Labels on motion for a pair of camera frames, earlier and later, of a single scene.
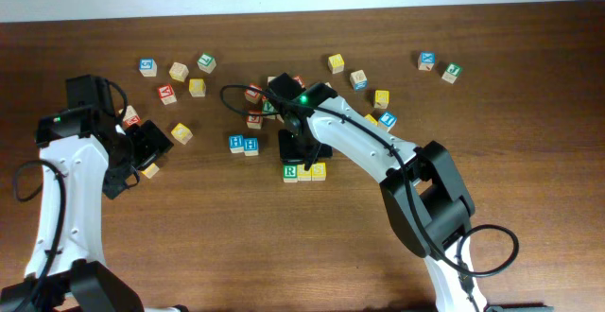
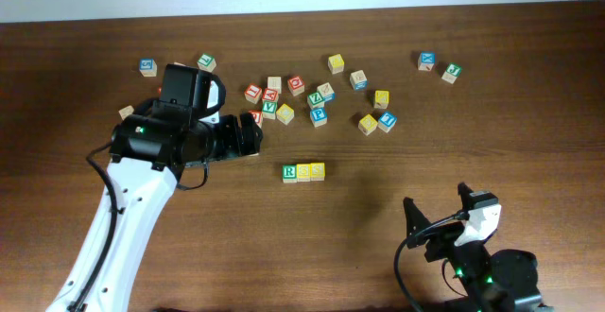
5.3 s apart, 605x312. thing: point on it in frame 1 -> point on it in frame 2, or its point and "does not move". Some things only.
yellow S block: [304, 175] does not move
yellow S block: [319, 171] does not move
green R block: [290, 173] does not move
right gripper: [288, 153] -> [440, 238]
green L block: [206, 62] does not move
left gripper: [153, 143] -> [235, 147]
